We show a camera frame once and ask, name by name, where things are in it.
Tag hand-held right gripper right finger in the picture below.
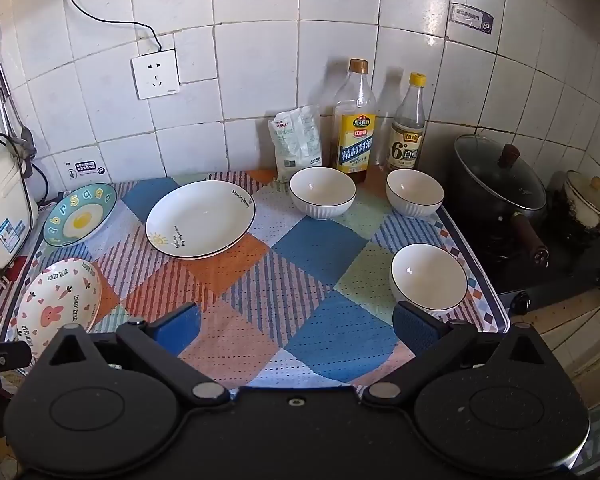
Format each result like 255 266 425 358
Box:
362 301 551 406

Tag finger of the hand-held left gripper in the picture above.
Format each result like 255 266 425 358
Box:
0 342 33 376

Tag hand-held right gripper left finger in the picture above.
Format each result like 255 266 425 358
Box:
47 302 231 404

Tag white bowl with dark rim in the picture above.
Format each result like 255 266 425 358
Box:
390 243 469 319
288 166 357 220
385 169 446 219

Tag pink plate rabbit print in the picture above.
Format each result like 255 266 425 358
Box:
11 258 103 349

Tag white deep plate sun print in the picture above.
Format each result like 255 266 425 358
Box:
145 180 257 261

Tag colourful checked tablecloth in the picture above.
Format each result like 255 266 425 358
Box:
0 169 511 392

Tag white rice cooker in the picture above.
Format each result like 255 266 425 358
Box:
0 152 40 279

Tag blue plate fried egg print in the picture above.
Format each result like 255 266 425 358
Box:
42 182 118 247

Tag black gas stove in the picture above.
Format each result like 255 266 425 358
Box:
447 200 600 312

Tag black pot with glass lid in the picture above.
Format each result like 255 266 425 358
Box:
452 133 551 266

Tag clear vinegar bottle yellow cap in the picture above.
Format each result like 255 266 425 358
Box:
386 72 427 174

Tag cooking wine bottle yellow label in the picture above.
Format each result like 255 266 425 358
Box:
334 58 378 184

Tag small white enamel pot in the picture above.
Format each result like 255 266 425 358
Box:
562 170 600 241

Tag white plastic seasoning bag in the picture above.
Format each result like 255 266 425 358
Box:
268 105 324 184

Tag hanging metal kitchen tongs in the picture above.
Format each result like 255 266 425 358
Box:
0 39 36 162

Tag rice cooker black cord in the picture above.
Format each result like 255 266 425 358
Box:
0 132 51 207

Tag small white wall sticker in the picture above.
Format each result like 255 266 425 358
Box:
65 159 106 181

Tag white wall socket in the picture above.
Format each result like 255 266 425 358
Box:
131 48 180 101

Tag black power cable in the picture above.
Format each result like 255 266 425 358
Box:
60 0 164 54

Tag dark wall sticker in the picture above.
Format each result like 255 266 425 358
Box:
450 2 495 37

